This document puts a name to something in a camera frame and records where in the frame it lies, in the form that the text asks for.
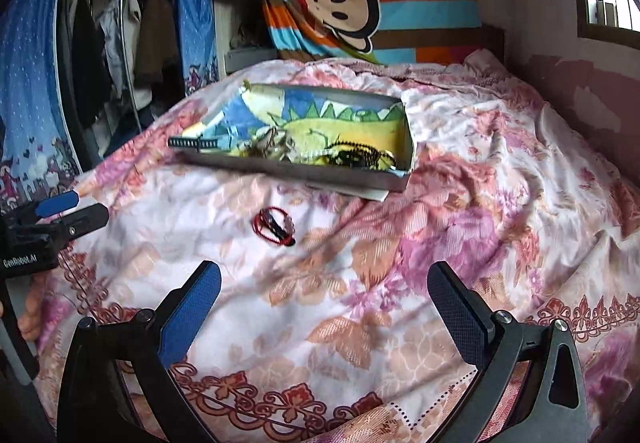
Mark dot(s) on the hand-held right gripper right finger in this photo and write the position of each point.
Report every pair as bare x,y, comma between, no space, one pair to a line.
455,308

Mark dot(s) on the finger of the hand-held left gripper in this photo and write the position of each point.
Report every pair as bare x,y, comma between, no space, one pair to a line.
60,203
82,219

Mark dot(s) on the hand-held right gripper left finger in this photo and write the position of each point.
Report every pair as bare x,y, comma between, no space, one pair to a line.
192,313

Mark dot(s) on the yellow blue cartoon tray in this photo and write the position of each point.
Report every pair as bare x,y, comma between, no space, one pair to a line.
350,179

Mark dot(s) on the person's left hand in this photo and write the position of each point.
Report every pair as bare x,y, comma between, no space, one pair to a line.
34,313

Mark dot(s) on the pink floral blanket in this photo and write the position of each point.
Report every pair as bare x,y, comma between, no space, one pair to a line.
450,233

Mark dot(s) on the blue dotted curtain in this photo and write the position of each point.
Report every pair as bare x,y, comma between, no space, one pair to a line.
30,88
195,23

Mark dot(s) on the hanging clothes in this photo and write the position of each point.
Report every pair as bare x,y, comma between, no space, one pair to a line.
120,33

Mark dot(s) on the white cabinet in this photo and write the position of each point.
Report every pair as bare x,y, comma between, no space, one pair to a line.
245,60

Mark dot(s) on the cartoon printed cloth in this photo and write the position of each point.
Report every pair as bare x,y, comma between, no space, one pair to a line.
320,123

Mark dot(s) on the brown wooden headboard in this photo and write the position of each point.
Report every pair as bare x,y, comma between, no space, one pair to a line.
460,45

